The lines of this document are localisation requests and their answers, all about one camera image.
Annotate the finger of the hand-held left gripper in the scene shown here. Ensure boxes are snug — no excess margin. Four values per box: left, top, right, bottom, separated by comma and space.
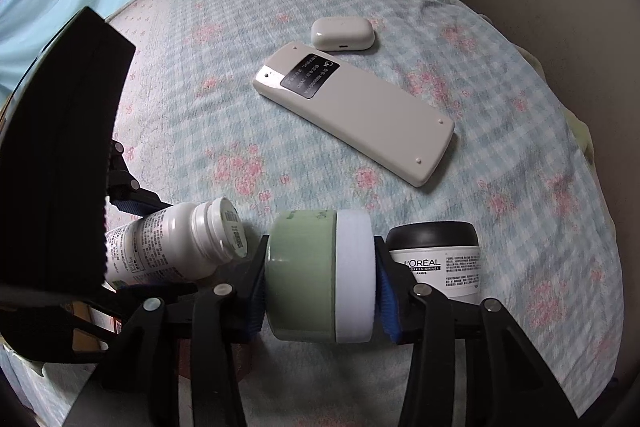
106, 138, 173, 215
102, 279, 198, 305

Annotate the floral checked blanket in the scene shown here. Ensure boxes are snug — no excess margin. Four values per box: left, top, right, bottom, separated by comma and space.
0, 0, 623, 427

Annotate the white plastic pill bottle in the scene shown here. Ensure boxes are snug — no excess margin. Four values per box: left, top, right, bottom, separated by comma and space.
102, 198, 249, 285

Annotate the white earbuds case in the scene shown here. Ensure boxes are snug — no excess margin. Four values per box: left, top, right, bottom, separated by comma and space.
311, 17, 375, 52

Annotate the pale yellow cloth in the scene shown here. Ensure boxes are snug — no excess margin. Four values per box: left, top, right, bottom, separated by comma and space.
520, 47, 597, 168

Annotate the white jar with black lid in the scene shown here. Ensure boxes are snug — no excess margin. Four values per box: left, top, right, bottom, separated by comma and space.
386, 221, 483, 306

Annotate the green jar with white lid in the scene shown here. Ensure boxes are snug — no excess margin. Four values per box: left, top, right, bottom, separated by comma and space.
263, 209, 377, 344

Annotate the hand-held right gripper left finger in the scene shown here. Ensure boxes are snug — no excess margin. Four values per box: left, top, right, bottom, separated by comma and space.
101, 234, 269, 427

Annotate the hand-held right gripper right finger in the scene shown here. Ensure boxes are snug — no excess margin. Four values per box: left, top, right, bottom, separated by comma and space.
372, 237, 568, 427

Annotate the beige remote control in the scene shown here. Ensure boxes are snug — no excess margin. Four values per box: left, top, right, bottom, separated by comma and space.
252, 42, 456, 188

